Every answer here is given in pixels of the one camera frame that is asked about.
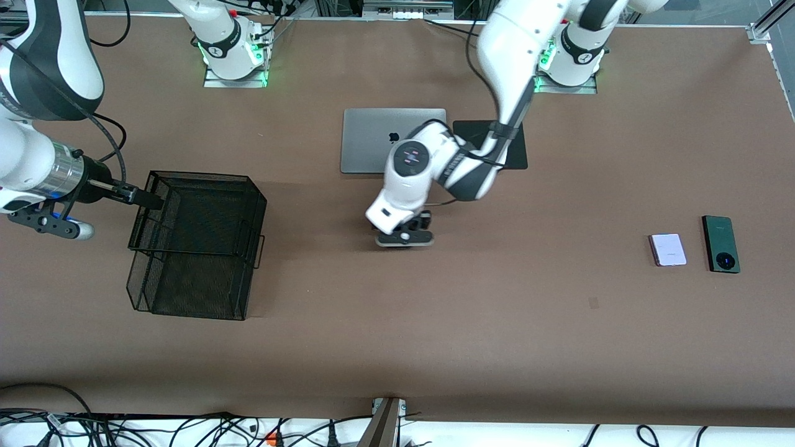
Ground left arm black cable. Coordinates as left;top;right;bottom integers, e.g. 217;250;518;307
427;36;536;209

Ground grey closed laptop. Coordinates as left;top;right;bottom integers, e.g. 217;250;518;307
340;108;447;174

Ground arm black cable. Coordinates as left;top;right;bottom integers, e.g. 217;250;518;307
427;36;536;209
0;0;132;184

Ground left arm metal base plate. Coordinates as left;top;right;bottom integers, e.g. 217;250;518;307
534;73;598;95

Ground dark green smartphone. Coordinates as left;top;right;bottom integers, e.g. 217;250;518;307
702;215;741;274

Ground thin black table cable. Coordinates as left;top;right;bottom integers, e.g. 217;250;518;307
424;19;485;39

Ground aluminium corner profile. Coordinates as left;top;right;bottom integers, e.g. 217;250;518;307
747;0;795;44

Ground thick black floor cable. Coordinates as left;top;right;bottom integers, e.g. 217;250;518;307
0;382;94;417

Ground aluminium post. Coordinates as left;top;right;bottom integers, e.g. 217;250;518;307
357;397;407;447

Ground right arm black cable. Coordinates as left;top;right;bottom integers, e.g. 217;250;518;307
0;0;132;184

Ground black mesh two-tier tray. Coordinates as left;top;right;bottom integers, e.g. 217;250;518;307
126;170;268;322

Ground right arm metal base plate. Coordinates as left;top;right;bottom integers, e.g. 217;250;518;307
204;62;268;88

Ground white flip phone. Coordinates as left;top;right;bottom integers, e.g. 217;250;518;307
648;233;688;268

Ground black mouse pad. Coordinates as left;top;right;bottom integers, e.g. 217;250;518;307
453;120;529;171

